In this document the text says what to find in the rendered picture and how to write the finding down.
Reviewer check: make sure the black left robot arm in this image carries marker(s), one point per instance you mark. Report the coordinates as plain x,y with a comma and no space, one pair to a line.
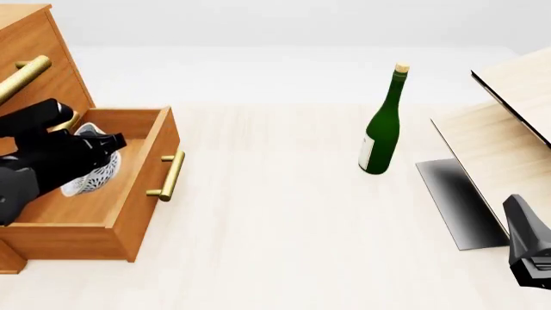
13,193

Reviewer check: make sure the wooden drawer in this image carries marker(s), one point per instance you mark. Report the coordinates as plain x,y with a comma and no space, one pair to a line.
142,181

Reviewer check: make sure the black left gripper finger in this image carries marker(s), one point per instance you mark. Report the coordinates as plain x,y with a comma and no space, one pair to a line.
109,141

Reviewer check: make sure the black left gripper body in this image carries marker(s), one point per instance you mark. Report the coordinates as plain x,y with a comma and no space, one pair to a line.
60,158

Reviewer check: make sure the pale wooden rack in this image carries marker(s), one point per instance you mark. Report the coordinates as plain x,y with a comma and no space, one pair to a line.
482,135

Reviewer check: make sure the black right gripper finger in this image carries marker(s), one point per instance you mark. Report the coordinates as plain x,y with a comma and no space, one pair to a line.
527,226

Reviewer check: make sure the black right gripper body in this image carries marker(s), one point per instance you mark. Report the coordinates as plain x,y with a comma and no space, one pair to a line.
536,271

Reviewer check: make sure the wooden cabinet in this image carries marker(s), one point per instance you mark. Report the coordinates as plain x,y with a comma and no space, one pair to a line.
43,38

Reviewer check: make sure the green wine bottle with cork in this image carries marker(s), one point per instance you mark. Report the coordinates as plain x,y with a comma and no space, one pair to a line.
383,135

